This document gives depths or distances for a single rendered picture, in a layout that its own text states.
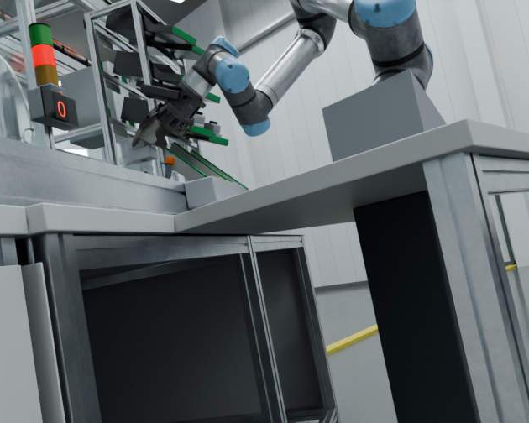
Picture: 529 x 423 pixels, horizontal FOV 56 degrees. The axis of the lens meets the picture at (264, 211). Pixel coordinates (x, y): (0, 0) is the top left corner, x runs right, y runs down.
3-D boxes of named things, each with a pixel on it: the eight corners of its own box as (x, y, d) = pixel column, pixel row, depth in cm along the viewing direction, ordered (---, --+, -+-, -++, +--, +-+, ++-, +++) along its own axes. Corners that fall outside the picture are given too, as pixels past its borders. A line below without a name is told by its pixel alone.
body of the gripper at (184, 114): (168, 134, 126) (199, 98, 124) (146, 113, 128) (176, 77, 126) (180, 140, 133) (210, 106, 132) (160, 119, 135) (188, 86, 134)
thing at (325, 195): (610, 163, 115) (606, 151, 116) (474, 145, 48) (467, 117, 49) (356, 221, 162) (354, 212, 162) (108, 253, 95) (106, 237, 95)
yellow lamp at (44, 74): (64, 88, 120) (60, 69, 120) (49, 82, 115) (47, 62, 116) (46, 93, 121) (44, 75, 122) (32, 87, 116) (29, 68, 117)
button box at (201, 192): (246, 207, 126) (242, 184, 126) (217, 202, 106) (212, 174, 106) (221, 213, 127) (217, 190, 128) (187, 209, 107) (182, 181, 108)
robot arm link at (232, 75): (263, 95, 120) (247, 81, 129) (243, 54, 113) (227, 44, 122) (236, 112, 120) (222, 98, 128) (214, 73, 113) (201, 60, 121)
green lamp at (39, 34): (58, 49, 121) (54, 30, 121) (44, 41, 116) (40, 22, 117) (40, 55, 122) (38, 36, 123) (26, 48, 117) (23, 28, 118)
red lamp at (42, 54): (60, 69, 120) (58, 49, 121) (47, 61, 116) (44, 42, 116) (44, 74, 122) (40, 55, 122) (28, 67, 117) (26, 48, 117)
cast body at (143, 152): (158, 159, 133) (154, 133, 134) (150, 156, 129) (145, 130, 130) (130, 166, 135) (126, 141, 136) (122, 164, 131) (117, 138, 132)
